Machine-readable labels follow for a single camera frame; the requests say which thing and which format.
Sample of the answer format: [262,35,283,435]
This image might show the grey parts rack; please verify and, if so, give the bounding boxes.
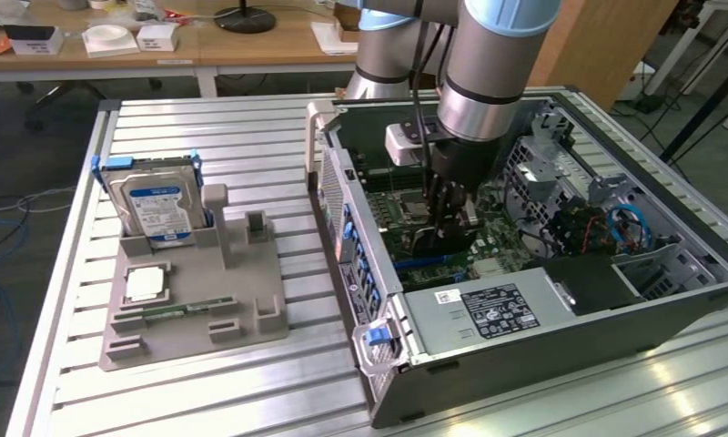
[97,181,291,373]

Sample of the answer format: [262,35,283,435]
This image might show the blue data wire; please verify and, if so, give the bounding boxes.
[605,202,657,251]

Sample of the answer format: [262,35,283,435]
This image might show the white box with black top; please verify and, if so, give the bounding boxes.
[4,24,67,57]

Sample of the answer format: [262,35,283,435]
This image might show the grey floor cable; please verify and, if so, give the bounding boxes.
[0,185,75,214]

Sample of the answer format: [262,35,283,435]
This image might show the green motherboard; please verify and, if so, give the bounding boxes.
[358,158,527,293]

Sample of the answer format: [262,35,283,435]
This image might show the black chair base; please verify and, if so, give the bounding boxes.
[16,79,109,132]

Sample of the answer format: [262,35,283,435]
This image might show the hard disk with blue rails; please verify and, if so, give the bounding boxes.
[88,152,207,250]

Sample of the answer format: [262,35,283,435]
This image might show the silver CPU chip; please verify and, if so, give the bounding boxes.
[123,268,167,304]

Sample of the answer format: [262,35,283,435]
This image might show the small silver heat sink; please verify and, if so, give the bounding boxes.
[471,259,515,280]

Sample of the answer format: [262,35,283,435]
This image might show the metal disk bay cage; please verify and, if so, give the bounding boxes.
[500,111,591,239]

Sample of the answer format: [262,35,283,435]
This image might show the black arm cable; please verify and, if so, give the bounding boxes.
[408,19,458,202]

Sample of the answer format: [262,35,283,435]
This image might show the white square tray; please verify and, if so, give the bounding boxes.
[80,24,143,59]

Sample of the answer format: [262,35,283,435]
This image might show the white desk frame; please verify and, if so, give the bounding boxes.
[618,0,728,132]

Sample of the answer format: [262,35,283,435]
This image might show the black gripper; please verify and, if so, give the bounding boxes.
[424,136,498,239]

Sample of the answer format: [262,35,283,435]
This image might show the wooden desk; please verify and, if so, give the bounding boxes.
[0,0,366,86]

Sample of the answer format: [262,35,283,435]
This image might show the CPU socket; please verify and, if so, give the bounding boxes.
[398,188,434,224]

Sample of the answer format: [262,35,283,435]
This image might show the grey power supply unit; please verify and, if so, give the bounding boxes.
[399,267,579,358]

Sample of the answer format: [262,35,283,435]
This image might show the black round lamp base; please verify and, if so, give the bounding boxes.
[212,0,279,35]

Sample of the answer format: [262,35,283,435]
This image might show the black stand pole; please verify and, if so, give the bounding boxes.
[659,13,728,164]

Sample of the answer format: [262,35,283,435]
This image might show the white flat cardboard box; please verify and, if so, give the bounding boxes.
[310,17,362,57]

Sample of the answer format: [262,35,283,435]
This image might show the wooden cabinet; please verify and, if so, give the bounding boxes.
[524,0,685,111]

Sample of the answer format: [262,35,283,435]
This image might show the blue case latch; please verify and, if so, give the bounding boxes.
[362,326,398,348]

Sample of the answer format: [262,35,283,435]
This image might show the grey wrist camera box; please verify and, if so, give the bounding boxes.
[384,121,442,168]

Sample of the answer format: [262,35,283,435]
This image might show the green RAM stick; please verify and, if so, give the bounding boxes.
[137,299,234,320]

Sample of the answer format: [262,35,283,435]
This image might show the plain white box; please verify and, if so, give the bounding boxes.
[135,22,183,53]

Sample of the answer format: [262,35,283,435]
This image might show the long blue expansion slot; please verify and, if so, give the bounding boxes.
[392,254,458,270]

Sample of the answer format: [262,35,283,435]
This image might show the open black PC case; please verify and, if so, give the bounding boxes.
[304,85,728,430]

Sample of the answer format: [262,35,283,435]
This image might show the blue floor cable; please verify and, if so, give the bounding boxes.
[0,199,35,389]

